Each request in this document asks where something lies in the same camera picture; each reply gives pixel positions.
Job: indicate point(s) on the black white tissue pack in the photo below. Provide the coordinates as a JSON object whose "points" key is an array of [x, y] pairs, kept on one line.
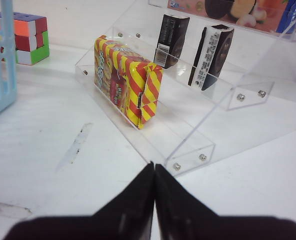
{"points": [[211, 55]]}

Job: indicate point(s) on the multicolour puzzle cube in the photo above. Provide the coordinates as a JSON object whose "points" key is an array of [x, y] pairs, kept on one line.
{"points": [[31, 38]]}

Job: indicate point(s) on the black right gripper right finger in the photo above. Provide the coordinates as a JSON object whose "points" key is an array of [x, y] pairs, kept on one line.
{"points": [[181, 216]]}

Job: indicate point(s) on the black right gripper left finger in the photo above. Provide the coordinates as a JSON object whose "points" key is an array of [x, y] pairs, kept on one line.
{"points": [[128, 216]]}

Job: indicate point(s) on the red yellow striped snack pack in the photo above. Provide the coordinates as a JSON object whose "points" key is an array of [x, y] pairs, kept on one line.
{"points": [[131, 82]]}

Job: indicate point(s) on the blue orange cookie box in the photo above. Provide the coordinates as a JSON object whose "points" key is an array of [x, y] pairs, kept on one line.
{"points": [[271, 16]]}

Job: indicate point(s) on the light blue plastic basket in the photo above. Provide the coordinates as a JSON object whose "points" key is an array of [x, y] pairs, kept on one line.
{"points": [[8, 81]]}

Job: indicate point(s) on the clear acrylic right shelf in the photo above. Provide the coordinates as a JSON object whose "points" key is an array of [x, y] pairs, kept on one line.
{"points": [[253, 100]]}

